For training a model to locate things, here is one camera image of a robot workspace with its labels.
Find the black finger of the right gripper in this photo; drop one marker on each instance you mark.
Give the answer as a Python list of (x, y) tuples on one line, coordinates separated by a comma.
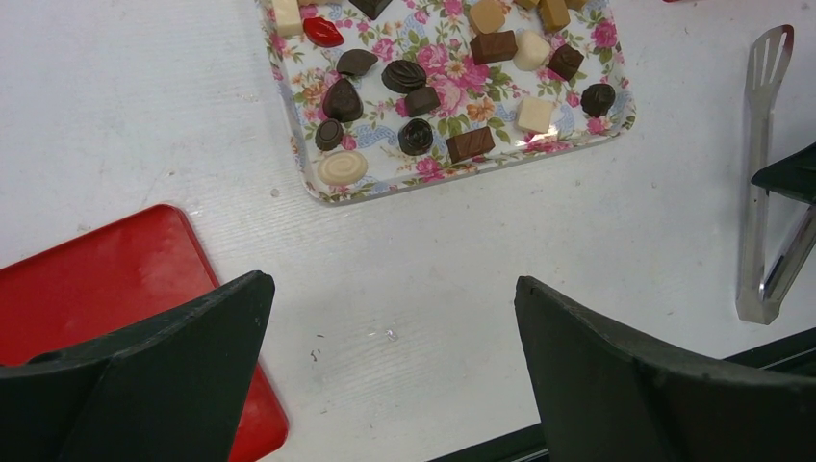
[(792, 177)]

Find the red box lid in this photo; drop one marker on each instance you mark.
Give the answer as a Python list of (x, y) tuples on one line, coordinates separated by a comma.
[(118, 275)]

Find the dark small square chocolate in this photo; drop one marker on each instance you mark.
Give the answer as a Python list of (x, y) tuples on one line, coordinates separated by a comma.
[(421, 101)]

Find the milk brown bar chocolate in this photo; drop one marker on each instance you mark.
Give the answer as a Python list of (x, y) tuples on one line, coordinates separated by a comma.
[(470, 144)]

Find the dark round ridged chocolate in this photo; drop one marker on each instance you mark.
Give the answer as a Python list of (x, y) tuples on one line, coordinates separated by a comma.
[(329, 134)]

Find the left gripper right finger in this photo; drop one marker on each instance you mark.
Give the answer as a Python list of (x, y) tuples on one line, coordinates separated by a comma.
[(608, 392)]

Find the white swirl oval chocolate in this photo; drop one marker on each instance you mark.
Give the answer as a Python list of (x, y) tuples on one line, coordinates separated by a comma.
[(342, 168)]

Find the white square chocolate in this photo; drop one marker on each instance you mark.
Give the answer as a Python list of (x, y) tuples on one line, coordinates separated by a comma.
[(533, 115)]

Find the red lips chocolate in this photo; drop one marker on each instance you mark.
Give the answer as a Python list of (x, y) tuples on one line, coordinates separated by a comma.
[(322, 32)]

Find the metal serving tongs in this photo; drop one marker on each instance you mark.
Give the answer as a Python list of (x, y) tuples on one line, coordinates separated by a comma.
[(760, 291)]

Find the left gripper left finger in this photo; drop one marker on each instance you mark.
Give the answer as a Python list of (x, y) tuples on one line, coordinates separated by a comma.
[(169, 388)]

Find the dark leaf chocolate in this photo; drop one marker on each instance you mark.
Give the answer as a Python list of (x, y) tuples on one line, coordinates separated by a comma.
[(403, 76)]

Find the floral rectangular tray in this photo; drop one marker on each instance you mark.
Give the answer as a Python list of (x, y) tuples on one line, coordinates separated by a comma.
[(438, 35)]

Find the dark teardrop chocolate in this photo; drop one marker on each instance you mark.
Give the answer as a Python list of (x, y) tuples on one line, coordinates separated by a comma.
[(342, 102)]

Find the dark rose round chocolate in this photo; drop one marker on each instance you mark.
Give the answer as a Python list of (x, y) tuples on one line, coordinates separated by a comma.
[(415, 138)]

